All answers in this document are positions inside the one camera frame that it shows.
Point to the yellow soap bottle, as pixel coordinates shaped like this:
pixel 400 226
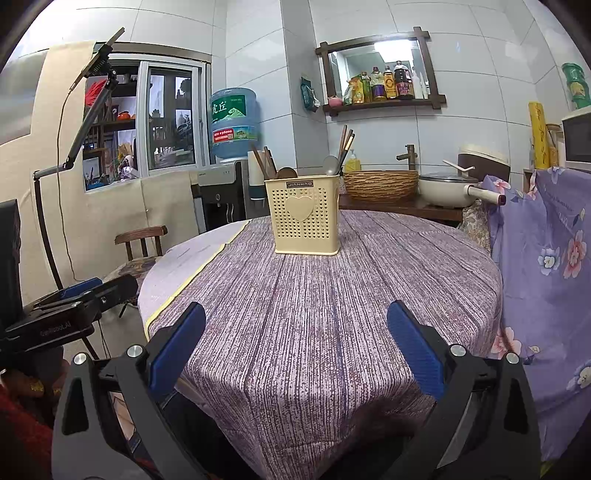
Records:
pixel 353 162

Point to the cream brown rice cooker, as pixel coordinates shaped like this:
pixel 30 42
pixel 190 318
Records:
pixel 489 159

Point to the blue water jug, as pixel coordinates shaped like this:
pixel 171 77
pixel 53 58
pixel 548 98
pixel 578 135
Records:
pixel 233 120

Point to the cream pan with lid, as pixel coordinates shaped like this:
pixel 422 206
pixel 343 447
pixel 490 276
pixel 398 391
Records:
pixel 443 191

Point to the yellow paper roll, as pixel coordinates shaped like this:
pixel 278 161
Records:
pixel 539 138

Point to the green yellow oil bottle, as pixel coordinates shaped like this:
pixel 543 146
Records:
pixel 365 85

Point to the beige cover cloth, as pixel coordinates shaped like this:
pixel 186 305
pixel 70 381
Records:
pixel 166 203

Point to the green hanging packet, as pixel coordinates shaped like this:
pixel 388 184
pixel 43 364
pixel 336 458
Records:
pixel 309 94

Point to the round owl-face seat cushion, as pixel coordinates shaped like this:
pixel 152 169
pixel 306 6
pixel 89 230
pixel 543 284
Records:
pixel 134 267

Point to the person's red garment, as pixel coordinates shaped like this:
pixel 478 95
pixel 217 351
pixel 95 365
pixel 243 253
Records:
pixel 23 424

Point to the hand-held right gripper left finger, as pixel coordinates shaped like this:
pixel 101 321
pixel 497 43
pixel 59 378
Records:
pixel 178 350

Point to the white microwave oven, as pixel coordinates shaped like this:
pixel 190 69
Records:
pixel 579 138

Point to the yellow green packet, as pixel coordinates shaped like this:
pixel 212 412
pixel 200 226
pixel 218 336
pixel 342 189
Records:
pixel 355 90

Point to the dark sauce bottle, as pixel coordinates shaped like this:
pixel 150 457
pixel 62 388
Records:
pixel 404 81

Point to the cluttered wooden shelf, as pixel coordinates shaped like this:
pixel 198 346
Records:
pixel 111 138

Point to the wooden framed mirror shelf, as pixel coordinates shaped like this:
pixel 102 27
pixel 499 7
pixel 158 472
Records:
pixel 378 41

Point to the bronze faucet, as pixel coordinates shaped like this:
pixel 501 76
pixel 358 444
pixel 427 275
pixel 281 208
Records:
pixel 408 157

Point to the woven basket sink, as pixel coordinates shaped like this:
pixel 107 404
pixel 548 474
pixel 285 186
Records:
pixel 381 184

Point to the wooden chair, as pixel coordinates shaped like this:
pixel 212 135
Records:
pixel 138 235

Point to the water dispenser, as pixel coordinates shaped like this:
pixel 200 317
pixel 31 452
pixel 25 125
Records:
pixel 221 189

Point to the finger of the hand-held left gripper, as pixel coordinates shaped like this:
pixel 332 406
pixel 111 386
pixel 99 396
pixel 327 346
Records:
pixel 115 290
pixel 81 286

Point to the small pink bowl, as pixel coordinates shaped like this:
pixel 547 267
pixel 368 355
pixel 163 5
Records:
pixel 333 100

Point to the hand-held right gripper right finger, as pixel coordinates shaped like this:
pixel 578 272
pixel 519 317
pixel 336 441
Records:
pixel 415 348

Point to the aluminium framed window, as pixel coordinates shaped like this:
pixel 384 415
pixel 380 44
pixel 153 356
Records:
pixel 171 120

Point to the white tablecloth yellow trim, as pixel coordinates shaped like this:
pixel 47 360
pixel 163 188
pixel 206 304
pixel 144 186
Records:
pixel 194 258

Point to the yellow label bottle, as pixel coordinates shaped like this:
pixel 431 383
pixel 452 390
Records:
pixel 390 83

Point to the beige floral cloth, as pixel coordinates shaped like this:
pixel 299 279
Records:
pixel 475 226

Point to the purple floral cloth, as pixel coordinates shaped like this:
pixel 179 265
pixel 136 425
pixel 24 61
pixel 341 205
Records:
pixel 540 300

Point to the stack of green cups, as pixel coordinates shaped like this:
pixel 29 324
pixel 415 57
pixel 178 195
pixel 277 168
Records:
pixel 575 85

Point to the purple striped tablecloth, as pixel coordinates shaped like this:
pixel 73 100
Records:
pixel 323 323

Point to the all-steel spoon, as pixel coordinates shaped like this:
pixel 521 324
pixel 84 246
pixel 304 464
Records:
pixel 330 165

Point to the cream plastic utensil holder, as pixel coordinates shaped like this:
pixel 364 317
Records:
pixel 304 221

